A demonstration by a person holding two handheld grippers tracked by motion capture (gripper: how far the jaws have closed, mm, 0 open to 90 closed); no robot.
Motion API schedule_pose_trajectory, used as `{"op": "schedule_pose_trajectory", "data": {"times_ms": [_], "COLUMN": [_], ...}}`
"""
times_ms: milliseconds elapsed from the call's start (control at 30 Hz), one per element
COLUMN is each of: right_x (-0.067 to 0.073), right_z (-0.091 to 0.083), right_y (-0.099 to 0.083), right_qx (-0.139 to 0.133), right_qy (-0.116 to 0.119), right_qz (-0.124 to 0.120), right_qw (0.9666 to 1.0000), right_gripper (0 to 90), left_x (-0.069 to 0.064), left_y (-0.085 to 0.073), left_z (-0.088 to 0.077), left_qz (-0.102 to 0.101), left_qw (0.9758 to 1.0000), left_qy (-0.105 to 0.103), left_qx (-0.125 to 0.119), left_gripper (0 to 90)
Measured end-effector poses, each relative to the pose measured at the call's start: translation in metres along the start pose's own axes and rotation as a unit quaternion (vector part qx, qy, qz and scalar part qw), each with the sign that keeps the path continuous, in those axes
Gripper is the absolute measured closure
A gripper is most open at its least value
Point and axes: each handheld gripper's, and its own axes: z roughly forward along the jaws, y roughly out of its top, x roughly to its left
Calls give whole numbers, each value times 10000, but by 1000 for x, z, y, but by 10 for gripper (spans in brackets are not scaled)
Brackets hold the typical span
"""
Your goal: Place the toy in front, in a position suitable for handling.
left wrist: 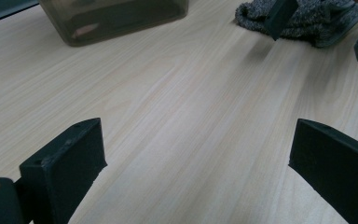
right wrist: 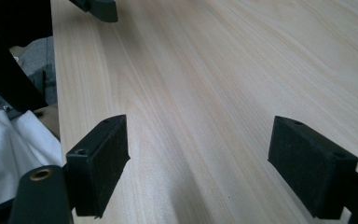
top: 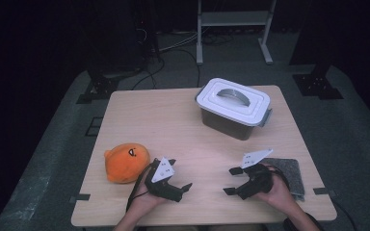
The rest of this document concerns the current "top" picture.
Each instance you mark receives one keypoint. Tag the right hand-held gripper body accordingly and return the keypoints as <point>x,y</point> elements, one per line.
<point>258,181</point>

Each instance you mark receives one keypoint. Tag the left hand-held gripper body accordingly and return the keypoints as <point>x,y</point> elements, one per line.
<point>160,189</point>

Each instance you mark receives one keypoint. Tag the grey translucent storage box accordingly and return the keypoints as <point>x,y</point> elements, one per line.
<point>224,126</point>

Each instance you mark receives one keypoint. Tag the person's right hand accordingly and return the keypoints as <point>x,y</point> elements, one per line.
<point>279,192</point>

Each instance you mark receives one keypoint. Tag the black stand base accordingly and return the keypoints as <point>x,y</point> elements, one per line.
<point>101,86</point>
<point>318,85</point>

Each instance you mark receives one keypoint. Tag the clear plastic box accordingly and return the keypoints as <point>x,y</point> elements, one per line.
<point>212,102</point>

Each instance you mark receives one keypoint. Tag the orange plush toy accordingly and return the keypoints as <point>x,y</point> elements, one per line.
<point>125,163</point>

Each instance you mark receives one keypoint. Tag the person's left hand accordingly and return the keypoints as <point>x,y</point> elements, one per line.
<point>144,200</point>

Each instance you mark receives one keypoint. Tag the white metal stand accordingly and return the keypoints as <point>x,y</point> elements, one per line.
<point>234,18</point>

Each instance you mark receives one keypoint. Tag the black tape strip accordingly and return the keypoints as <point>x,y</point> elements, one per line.
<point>82,197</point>
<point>321,191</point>

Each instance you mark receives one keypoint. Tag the black floor tape frame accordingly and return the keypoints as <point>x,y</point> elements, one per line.
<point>87,131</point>

